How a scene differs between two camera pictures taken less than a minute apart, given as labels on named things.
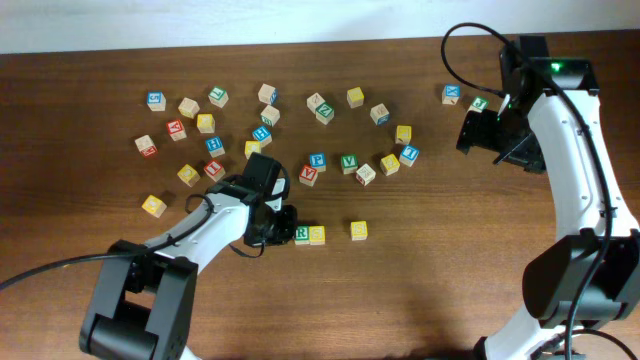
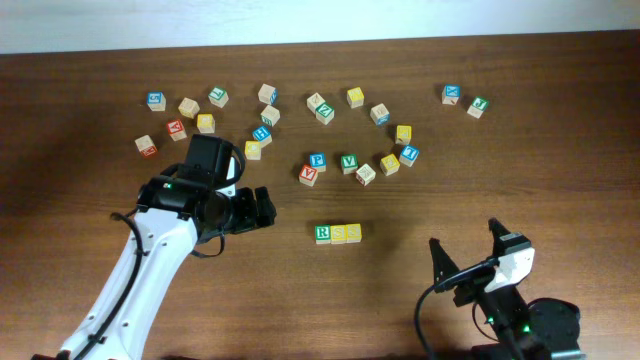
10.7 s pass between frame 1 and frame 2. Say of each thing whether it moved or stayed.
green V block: stayed
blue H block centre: stayed
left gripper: moved
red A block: stayed
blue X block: stayed
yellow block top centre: stayed
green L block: stayed
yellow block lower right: stayed
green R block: moved
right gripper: moved
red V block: stayed
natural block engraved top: stayed
